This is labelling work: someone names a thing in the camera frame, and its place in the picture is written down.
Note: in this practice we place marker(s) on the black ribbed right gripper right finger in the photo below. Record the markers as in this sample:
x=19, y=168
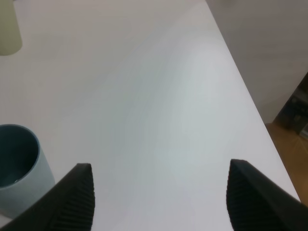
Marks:
x=255, y=203

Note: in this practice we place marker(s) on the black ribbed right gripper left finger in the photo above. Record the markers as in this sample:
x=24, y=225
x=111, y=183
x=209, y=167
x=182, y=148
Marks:
x=68, y=206

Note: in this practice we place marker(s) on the blue-grey plastic cup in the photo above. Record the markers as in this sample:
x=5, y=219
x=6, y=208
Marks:
x=25, y=175

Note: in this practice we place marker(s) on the pale yellow-green plastic cup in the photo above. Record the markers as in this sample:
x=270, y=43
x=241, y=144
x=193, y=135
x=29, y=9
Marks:
x=10, y=36

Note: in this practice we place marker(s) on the dark cabinet in background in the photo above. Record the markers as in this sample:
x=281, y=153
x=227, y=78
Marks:
x=294, y=114

